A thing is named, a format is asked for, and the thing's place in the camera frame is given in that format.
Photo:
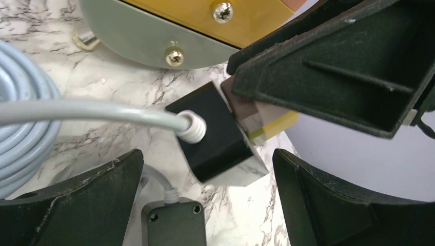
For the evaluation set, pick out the black power strip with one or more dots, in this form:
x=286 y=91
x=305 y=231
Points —
x=177 y=224
x=224 y=156

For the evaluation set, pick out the round cream drawer cabinet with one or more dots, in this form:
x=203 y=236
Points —
x=180 y=35

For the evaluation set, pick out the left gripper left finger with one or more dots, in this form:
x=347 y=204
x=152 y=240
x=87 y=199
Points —
x=92 y=208

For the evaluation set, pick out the yellow plug adapter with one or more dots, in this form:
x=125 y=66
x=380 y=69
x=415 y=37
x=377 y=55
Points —
x=269 y=124

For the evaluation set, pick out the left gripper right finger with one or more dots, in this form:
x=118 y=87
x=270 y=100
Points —
x=322 y=209

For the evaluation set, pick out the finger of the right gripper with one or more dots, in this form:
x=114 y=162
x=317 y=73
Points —
x=365 y=65

